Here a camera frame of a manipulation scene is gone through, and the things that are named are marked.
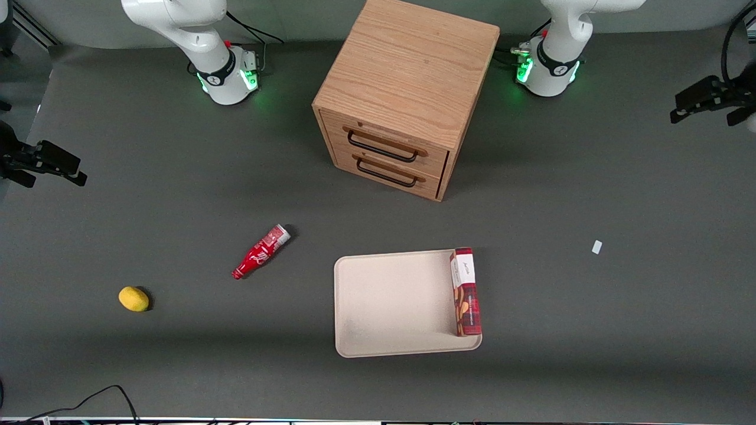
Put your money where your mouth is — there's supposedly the black arm base cable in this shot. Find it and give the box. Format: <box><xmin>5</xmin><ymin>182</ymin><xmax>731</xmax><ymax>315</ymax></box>
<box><xmin>224</xmin><ymin>10</ymin><xmax>285</xmax><ymax>73</ymax></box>
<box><xmin>495</xmin><ymin>18</ymin><xmax>553</xmax><ymax>67</ymax></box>

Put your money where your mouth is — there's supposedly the red cola bottle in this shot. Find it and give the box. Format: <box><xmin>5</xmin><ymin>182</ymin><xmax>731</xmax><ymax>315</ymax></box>
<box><xmin>232</xmin><ymin>224</ymin><xmax>292</xmax><ymax>280</ymax></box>

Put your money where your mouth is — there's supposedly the black metal drawer handle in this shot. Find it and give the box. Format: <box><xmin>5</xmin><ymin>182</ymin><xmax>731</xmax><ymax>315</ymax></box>
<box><xmin>347</xmin><ymin>130</ymin><xmax>419</xmax><ymax>164</ymax></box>
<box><xmin>356</xmin><ymin>158</ymin><xmax>418</xmax><ymax>189</ymax></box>

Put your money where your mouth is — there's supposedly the red cookie box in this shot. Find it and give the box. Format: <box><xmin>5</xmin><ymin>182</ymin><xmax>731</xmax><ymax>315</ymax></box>
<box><xmin>449</xmin><ymin>247</ymin><xmax>483</xmax><ymax>337</ymax></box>

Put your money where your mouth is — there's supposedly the wooden drawer front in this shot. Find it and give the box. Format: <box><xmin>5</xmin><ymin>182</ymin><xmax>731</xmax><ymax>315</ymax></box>
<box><xmin>320</xmin><ymin>109</ymin><xmax>450</xmax><ymax>178</ymax></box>
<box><xmin>333</xmin><ymin>148</ymin><xmax>444</xmax><ymax>200</ymax></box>

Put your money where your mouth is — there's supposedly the dark metal frame rail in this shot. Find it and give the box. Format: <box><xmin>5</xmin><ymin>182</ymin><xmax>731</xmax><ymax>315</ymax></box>
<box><xmin>11</xmin><ymin>0</ymin><xmax>61</xmax><ymax>49</ymax></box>

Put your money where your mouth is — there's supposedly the black left arm base cable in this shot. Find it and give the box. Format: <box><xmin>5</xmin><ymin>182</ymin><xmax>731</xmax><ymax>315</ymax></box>
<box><xmin>495</xmin><ymin>18</ymin><xmax>553</xmax><ymax>67</ymax></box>

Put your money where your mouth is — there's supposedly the wooden two-drawer cabinet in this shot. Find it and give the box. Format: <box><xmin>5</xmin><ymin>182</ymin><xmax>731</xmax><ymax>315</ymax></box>
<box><xmin>312</xmin><ymin>0</ymin><xmax>501</xmax><ymax>202</ymax></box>

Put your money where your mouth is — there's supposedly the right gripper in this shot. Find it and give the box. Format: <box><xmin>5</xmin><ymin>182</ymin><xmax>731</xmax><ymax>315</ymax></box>
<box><xmin>0</xmin><ymin>121</ymin><xmax>89</xmax><ymax>189</ymax></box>

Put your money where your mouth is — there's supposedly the dark grey table mat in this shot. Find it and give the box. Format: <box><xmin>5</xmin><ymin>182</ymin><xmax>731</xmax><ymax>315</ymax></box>
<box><xmin>0</xmin><ymin>24</ymin><xmax>756</xmax><ymax>423</ymax></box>

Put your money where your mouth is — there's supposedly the beige rectangular tray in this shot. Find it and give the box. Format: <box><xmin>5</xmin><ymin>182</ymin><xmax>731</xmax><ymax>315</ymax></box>
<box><xmin>334</xmin><ymin>249</ymin><xmax>483</xmax><ymax>359</ymax></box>

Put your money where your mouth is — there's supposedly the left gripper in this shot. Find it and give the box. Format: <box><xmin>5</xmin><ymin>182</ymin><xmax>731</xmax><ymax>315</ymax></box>
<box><xmin>670</xmin><ymin>61</ymin><xmax>756</xmax><ymax>128</ymax></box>

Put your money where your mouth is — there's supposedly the black right arm base cable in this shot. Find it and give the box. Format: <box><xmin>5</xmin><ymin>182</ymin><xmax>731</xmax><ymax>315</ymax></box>
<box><xmin>224</xmin><ymin>10</ymin><xmax>285</xmax><ymax>73</ymax></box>

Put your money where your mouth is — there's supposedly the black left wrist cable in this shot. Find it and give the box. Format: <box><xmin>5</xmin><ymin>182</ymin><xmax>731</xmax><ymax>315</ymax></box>
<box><xmin>721</xmin><ymin>3</ymin><xmax>756</xmax><ymax>84</ymax></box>

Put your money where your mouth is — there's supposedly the yellow lemon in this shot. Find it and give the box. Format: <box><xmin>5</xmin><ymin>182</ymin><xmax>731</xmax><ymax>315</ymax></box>
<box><xmin>118</xmin><ymin>286</ymin><xmax>150</xmax><ymax>312</ymax></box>

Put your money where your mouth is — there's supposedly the black cable on table edge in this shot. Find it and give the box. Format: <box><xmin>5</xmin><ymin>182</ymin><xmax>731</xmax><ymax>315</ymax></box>
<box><xmin>0</xmin><ymin>385</ymin><xmax>140</xmax><ymax>425</ymax></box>

